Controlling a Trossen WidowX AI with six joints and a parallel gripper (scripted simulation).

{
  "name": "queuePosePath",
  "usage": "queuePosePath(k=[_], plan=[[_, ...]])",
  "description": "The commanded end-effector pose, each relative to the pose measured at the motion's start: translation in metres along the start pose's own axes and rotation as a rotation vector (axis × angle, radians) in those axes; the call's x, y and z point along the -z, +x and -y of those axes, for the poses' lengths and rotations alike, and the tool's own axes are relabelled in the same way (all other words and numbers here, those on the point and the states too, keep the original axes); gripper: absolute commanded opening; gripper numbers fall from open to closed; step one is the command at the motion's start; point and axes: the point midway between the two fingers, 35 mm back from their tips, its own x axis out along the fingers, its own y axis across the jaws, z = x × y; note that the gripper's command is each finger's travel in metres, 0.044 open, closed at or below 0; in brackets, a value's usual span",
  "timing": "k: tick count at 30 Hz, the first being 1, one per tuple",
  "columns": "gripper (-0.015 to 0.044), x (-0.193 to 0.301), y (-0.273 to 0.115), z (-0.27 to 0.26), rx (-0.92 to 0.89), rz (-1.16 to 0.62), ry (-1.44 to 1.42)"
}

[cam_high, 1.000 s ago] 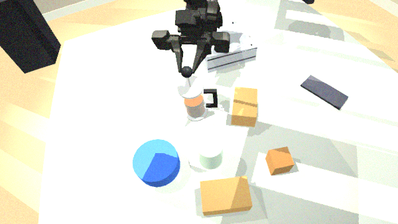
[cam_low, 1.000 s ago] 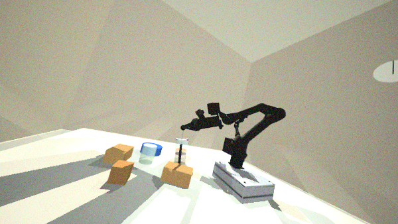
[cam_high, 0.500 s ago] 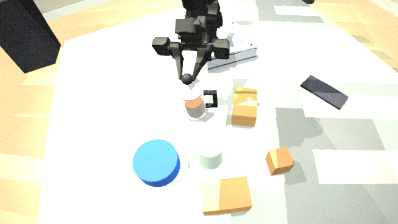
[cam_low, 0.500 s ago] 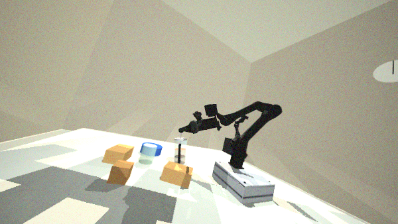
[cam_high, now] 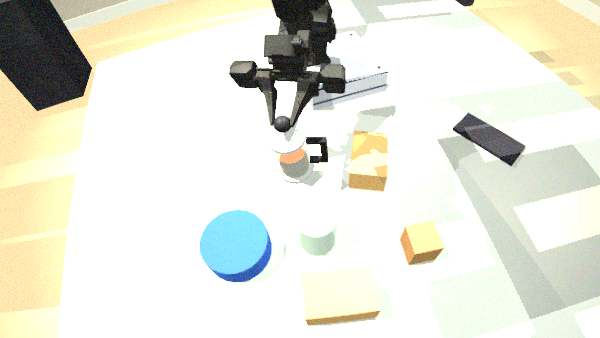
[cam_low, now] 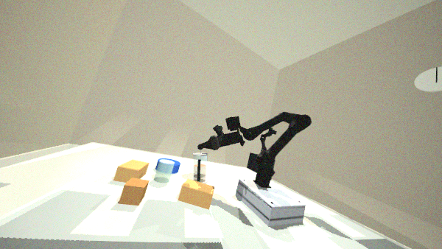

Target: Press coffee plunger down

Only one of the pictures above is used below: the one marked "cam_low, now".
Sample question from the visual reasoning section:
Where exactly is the light blue cylinder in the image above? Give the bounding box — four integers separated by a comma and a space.
155, 158, 180, 174

